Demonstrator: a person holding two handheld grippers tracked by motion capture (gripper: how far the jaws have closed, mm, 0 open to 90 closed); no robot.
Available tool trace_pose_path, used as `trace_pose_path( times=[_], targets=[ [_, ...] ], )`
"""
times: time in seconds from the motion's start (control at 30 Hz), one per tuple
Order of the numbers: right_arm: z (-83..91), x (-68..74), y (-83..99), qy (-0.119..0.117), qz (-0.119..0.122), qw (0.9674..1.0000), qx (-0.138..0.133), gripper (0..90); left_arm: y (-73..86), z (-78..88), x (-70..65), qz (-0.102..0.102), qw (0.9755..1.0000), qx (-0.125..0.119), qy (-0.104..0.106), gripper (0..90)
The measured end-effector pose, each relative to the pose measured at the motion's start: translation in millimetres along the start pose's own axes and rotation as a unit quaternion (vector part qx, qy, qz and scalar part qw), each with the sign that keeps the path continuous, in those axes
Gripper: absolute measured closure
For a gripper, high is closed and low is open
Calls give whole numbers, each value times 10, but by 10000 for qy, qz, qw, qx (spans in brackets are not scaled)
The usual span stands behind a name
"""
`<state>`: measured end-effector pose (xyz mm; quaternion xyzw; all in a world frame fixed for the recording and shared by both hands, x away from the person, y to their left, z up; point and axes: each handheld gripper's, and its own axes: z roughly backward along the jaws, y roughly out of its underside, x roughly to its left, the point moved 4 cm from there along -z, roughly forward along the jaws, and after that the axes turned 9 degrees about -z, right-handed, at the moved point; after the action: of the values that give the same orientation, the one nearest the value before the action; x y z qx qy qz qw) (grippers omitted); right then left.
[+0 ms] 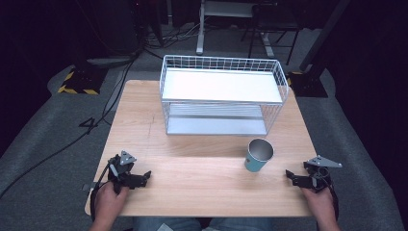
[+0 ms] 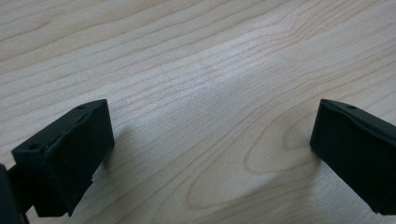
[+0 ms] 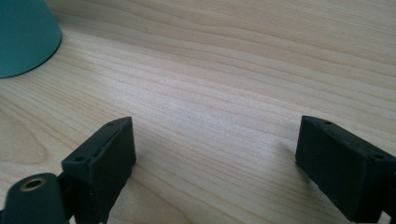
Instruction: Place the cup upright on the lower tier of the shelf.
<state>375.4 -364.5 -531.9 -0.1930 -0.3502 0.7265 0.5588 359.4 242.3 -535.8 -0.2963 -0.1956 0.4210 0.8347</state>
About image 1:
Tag black yellow striped base plate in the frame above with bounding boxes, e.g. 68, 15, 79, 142
286, 70, 329, 99
57, 64, 109, 96

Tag black metal chair frame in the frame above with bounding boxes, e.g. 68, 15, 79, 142
240, 0, 302, 66

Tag white wire shelf rack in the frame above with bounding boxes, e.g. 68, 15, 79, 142
159, 54, 290, 137

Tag long black floor cable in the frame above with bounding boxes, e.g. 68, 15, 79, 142
0, 56, 139, 200

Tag person's right hand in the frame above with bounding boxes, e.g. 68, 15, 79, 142
300, 186, 337, 224

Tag hand-held gripper black cable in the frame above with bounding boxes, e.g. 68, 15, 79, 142
89, 163, 116, 223
324, 177, 341, 223

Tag bundle of floor cables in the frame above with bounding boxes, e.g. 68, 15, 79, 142
140, 21, 206, 62

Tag slanted dark metal pole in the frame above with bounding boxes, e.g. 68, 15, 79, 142
298, 0, 352, 72

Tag right hand-held gripper black cable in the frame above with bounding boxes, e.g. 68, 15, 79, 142
324, 177, 341, 223

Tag person's legs in jeans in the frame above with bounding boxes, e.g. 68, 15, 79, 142
132, 217, 274, 231

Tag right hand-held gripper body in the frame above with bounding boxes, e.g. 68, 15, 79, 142
294, 155, 344, 194

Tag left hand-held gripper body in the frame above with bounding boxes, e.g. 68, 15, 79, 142
107, 149, 144, 195

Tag white metal stand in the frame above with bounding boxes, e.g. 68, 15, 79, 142
195, 0, 276, 60

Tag teal metal cup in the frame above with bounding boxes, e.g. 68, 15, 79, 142
243, 138, 275, 173

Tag person's left hand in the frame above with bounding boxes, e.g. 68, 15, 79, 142
93, 181, 130, 223

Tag left hand-held gripper black cable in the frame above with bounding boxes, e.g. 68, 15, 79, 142
89, 163, 116, 223

